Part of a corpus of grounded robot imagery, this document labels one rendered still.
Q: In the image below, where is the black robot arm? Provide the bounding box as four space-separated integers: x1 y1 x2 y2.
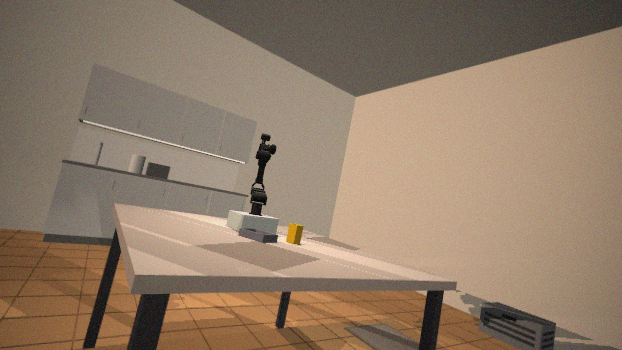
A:
249 144 276 216

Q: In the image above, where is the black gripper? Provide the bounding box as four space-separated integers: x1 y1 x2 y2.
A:
256 133 271 159

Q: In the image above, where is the yellow square cup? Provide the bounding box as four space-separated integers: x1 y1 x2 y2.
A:
286 223 304 244

